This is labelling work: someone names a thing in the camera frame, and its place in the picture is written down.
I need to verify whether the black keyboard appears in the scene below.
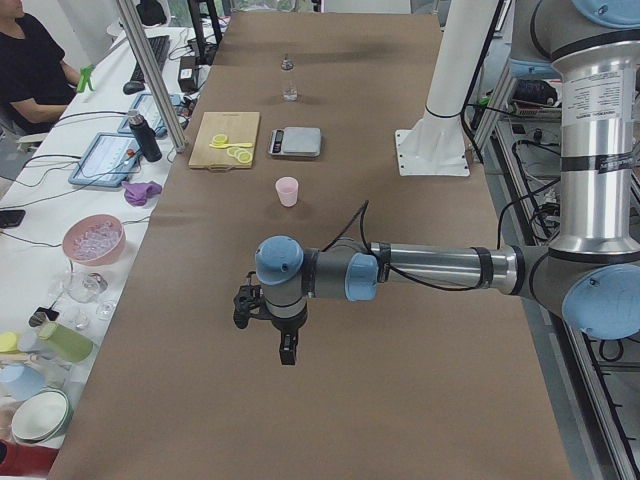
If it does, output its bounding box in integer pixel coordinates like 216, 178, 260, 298
129, 35, 172, 84

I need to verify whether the green tumbler lying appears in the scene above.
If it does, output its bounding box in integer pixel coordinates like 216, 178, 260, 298
37, 322, 93, 363

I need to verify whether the black water bottle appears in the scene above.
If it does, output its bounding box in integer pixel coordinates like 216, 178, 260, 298
128, 109, 162, 162

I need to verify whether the bamboo cutting board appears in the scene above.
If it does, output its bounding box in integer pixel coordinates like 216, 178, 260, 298
188, 112, 260, 171

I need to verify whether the digital kitchen scale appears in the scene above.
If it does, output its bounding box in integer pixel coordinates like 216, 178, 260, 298
268, 127, 322, 158

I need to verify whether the lemon slice near edge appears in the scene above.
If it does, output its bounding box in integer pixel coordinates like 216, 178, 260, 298
235, 150, 253, 164

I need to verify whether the pink bowl with ice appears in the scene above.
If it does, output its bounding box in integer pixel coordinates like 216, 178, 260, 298
62, 214, 126, 266

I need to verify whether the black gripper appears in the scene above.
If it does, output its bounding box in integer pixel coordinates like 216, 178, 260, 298
265, 297, 307, 366

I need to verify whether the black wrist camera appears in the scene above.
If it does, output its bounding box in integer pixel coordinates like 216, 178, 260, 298
233, 284, 264, 329

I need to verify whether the middle lemon slice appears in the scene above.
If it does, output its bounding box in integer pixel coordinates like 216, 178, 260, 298
226, 147, 246, 157

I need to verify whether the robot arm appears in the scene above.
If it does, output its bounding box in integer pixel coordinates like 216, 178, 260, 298
233, 1, 639, 365

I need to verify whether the black smartphone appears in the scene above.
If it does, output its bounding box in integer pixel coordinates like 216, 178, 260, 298
0, 209, 26, 230

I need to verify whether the black computer mouse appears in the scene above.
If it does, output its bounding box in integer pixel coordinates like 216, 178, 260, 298
122, 80, 145, 95

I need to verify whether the pink plastic cup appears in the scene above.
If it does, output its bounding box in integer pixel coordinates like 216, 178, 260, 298
275, 176, 299, 208

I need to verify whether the near blue teach pendant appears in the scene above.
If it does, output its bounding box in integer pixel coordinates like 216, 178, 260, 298
68, 133, 140, 188

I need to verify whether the light blue cup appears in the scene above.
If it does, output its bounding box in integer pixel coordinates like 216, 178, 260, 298
1, 364, 45, 401

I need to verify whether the aluminium frame post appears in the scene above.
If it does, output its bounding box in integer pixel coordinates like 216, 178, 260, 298
116, 0, 187, 153

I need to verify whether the glass sauce dispenser bottle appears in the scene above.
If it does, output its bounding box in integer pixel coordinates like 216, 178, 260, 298
280, 53, 299, 102

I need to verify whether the seated person black shirt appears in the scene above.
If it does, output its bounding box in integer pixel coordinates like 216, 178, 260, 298
1, 1, 80, 134

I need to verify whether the white camera mast base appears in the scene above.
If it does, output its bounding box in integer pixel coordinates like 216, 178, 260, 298
395, 0, 500, 177

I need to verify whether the lemon slice on knife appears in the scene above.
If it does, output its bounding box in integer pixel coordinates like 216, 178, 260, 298
211, 134, 228, 147

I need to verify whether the white green bowl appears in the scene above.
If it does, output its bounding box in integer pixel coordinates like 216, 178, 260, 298
11, 389, 72, 444

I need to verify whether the purple cloth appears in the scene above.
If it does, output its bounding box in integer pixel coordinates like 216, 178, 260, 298
122, 181, 162, 206

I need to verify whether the yellow plastic knife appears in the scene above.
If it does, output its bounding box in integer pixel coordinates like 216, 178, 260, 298
209, 142, 254, 149

